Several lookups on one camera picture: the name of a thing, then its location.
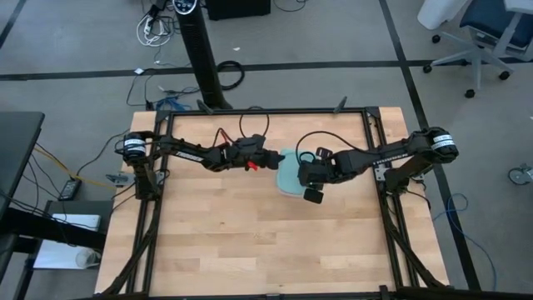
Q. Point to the grey metal mounting plate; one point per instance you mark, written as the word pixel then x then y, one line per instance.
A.
pixel 380 173
pixel 118 179

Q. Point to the black box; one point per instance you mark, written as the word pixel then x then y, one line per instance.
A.
pixel 237 8

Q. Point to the white waste bin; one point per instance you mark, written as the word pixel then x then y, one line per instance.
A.
pixel 437 12

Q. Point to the dark grey flat box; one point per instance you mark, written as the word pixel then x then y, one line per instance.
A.
pixel 83 207

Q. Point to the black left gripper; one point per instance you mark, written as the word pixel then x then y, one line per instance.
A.
pixel 260 158

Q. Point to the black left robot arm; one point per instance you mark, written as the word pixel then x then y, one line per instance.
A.
pixel 187 154

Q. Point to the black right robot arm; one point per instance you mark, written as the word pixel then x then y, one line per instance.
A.
pixel 383 158

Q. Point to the black desk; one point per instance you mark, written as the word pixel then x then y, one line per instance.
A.
pixel 16 141

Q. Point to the grey caster wheel base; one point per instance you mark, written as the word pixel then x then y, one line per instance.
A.
pixel 520 177

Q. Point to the clear glass jar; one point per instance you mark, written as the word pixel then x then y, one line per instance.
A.
pixel 88 258

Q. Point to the blue seat office chair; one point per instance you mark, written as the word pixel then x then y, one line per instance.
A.
pixel 476 54

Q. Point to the black aluminium table frame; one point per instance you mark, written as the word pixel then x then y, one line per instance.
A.
pixel 270 111

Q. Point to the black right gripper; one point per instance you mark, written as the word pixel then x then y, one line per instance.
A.
pixel 316 175

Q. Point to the black tower fan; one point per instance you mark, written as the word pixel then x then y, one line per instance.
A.
pixel 200 50

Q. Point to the light blue container lid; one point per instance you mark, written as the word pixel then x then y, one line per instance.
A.
pixel 288 179

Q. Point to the black power adapter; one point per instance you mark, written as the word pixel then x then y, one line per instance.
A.
pixel 70 189

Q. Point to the white box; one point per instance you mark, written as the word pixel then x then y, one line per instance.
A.
pixel 77 221

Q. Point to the red tape tag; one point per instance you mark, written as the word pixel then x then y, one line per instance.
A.
pixel 225 138
pixel 251 166

